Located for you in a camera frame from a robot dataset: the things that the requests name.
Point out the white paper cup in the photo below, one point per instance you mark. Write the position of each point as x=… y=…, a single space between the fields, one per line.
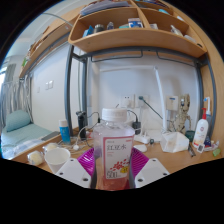
x=57 y=158

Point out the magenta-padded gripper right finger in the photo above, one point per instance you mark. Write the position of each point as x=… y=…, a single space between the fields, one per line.
x=151 y=170

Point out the black plug charger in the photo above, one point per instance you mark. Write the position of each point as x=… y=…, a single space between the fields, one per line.
x=136 y=127

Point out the blue and white tube bottle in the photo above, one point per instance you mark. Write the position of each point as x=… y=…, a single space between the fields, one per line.
x=64 y=133

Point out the white wall switch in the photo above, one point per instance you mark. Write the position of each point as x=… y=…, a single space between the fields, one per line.
x=49 y=84

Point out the clear drink bottle white cap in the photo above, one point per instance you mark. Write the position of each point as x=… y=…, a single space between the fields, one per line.
x=114 y=150

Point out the white power strip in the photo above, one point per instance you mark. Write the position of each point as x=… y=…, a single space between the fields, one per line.
x=142 y=138

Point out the small green packet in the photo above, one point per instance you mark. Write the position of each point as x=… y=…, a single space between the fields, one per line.
x=216 y=152

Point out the wooden shelf unit with items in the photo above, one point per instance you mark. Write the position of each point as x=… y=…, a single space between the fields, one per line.
x=133 y=36

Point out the long wooden shelf board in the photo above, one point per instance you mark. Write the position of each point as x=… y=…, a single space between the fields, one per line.
x=50 y=38

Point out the white pump bottle red cap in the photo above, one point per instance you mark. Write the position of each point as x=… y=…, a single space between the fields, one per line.
x=201 y=131

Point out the black electric shaver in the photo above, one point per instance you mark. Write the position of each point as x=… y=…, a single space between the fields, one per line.
x=81 y=125

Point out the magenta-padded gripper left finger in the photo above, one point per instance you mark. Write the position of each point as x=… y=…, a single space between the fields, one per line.
x=74 y=170

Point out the wooden tree figurine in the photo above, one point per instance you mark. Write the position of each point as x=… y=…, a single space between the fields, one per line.
x=181 y=115

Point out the teal pillow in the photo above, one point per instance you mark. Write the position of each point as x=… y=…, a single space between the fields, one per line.
x=18 y=120

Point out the small white oval case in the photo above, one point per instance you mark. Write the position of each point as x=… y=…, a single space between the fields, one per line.
x=140 y=148

